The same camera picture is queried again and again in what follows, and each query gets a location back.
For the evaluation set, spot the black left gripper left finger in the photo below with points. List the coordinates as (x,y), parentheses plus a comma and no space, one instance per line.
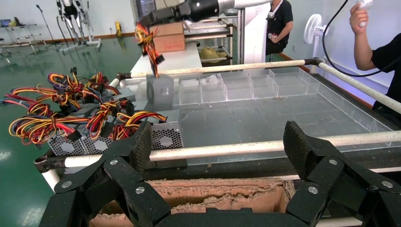
(125,181)

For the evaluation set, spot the black tripod stand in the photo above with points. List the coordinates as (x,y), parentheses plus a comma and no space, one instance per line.
(47,28)

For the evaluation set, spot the closed brown cardboard box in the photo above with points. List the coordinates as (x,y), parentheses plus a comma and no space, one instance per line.
(170,39)

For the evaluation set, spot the white standing fan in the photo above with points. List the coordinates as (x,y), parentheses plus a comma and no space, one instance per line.
(313,28)

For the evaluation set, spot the operator hand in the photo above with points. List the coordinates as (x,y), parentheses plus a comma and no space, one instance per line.
(358,18)

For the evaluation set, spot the operator in black shirt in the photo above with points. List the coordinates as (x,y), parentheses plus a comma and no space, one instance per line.
(388,56)

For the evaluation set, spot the bystander in black shirt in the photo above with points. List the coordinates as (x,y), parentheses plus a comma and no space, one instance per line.
(282,25)

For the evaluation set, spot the worn open cardboard box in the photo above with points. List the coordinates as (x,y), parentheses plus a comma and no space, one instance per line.
(219,191)

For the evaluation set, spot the metal shelf rack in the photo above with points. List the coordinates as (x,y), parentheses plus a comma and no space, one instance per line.
(210,31)

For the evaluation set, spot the white cart leg post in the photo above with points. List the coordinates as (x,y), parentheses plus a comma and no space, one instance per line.
(51,180)

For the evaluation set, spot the yellow floor sign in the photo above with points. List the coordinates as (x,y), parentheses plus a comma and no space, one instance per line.
(118,28)

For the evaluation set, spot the bare operator forearm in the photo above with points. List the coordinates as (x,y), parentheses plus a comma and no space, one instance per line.
(363,50)

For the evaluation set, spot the white work table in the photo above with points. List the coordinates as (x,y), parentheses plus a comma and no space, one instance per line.
(178,61)

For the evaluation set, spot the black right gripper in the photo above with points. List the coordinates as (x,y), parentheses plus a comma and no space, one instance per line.
(197,9)

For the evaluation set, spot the metal frame table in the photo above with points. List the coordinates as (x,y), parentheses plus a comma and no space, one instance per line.
(22,34)

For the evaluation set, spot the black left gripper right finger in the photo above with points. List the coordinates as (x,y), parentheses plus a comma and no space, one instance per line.
(332,181)

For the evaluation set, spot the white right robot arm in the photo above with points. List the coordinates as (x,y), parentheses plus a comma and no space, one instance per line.
(244,3)

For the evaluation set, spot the clear acrylic divider tray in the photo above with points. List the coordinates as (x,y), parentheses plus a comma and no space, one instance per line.
(238,91)

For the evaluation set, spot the white handheld controller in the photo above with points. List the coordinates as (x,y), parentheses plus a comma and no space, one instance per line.
(366,3)

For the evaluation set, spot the white humanoid robot on stand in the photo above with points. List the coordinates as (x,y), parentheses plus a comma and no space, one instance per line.
(75,18)

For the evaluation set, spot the yellow cloth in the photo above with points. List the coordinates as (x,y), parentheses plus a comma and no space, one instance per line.
(213,54)

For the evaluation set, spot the black metal cart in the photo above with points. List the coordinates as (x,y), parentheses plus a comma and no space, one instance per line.
(235,169)

